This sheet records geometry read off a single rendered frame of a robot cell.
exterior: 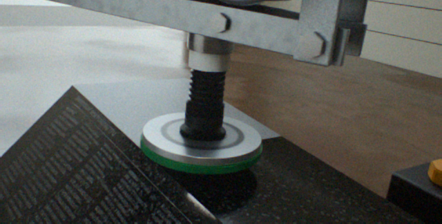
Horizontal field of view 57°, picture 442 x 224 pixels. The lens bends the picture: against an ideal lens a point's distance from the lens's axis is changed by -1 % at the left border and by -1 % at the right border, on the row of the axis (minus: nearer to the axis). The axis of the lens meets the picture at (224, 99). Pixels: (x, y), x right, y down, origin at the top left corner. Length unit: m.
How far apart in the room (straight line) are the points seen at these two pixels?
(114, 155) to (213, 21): 0.37
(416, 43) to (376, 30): 0.73
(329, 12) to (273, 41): 0.10
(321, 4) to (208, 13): 0.18
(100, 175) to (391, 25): 6.89
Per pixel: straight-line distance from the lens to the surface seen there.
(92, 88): 1.17
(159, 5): 0.68
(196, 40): 0.67
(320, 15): 0.54
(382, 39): 7.57
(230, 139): 0.73
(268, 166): 0.79
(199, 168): 0.66
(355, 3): 0.69
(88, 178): 0.87
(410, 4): 7.36
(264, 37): 0.59
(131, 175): 0.79
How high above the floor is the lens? 1.21
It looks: 17 degrees down
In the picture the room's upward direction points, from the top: 6 degrees clockwise
